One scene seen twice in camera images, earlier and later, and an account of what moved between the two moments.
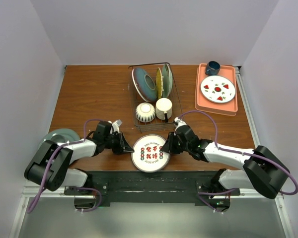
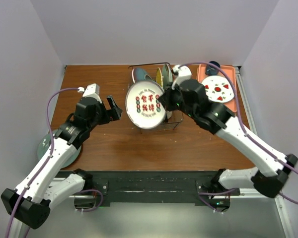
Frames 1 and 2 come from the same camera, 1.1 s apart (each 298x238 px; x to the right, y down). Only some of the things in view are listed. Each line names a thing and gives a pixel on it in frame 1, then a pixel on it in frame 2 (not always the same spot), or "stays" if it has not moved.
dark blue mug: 213,68 stays
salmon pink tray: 229,108 stays
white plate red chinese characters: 147,155 to 142,106
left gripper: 123,146 to 112,114
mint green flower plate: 167,81 stays
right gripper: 165,148 to 166,98
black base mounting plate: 108,187 stays
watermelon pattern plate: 218,89 stays
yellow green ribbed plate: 159,83 stays
